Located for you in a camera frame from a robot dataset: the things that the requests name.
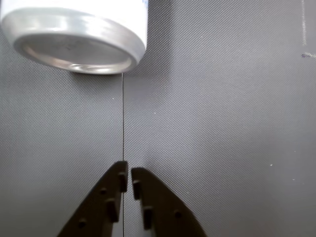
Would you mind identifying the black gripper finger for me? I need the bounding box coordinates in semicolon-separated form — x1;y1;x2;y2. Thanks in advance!
57;160;128;237
130;167;207;237

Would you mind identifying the dark grey textured mat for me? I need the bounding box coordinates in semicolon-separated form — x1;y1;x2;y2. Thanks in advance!
122;0;316;237
0;32;123;237

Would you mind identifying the white blue printed drink can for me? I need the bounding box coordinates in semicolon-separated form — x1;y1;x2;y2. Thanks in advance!
0;0;148;75

